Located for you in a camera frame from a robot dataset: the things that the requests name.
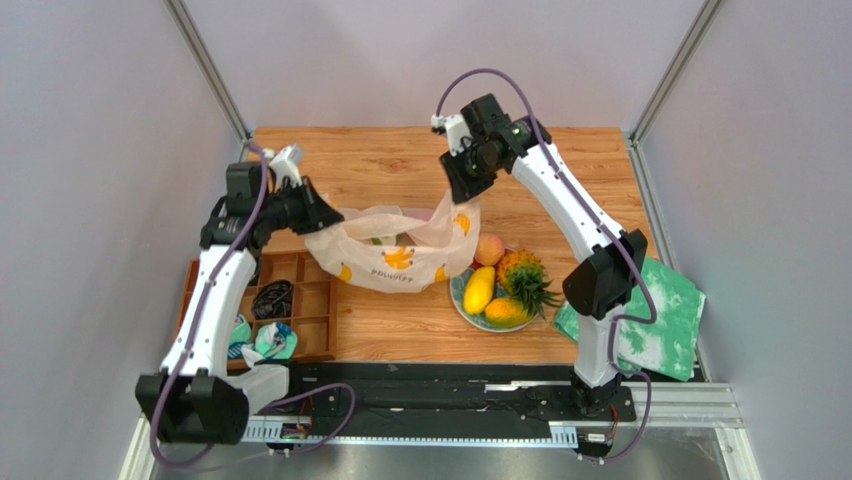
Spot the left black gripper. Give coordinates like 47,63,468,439
259,176,345,236

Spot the fake peach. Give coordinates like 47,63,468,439
474,233,506,266

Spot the banana print plastic bag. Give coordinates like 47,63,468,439
303,192,481,293

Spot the yellow fake fruit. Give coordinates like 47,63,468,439
462,266,496,315

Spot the fake pineapple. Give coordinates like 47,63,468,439
496,250,564,317

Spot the yellow green fake mango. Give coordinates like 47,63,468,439
484,297,533,329

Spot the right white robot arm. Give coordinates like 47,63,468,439
431,94,648,389

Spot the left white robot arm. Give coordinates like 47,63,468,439
135,160,343,446

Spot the red and teal floral plate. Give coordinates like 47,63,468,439
449,263,537,333

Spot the green white tie-dye cloth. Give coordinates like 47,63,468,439
553,256,708,383

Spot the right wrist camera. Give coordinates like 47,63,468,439
430,114,474,156

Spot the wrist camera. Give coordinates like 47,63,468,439
260,143,304,191
430,114,474,156

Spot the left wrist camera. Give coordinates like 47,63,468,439
260,143,304,191

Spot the black coiled cable bundle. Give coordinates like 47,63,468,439
250,279,295,321

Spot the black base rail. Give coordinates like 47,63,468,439
273,362,642,441

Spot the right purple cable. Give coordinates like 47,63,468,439
433,67,659,465

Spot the purple cable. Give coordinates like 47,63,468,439
148,138,357,471
433,67,659,465

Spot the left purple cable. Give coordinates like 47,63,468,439
148,138,357,471

